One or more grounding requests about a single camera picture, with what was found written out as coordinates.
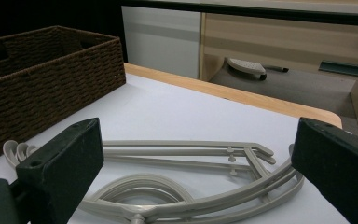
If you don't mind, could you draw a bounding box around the light wooden cabinet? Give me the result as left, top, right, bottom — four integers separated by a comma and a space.
199, 12, 358, 82

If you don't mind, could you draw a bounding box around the brown woven basket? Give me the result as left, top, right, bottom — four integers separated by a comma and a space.
0, 25, 127, 167

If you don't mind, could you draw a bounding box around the white table cover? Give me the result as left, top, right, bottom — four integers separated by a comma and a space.
0, 73, 352, 224

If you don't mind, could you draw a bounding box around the white cabinet panel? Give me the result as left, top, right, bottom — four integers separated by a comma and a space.
121, 5, 201, 79

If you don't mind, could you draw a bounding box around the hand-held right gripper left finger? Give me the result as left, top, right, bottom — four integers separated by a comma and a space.
15, 117, 105, 224

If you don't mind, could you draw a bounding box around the green flat bar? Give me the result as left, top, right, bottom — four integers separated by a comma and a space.
318, 60, 358, 77

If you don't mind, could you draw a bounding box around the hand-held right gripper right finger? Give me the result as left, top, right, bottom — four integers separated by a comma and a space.
290, 117, 358, 224

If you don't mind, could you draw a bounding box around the desk top with black edge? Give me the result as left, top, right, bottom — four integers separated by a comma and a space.
120, 0, 358, 28

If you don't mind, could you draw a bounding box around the grey chair base leg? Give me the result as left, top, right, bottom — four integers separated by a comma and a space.
226, 57, 268, 81

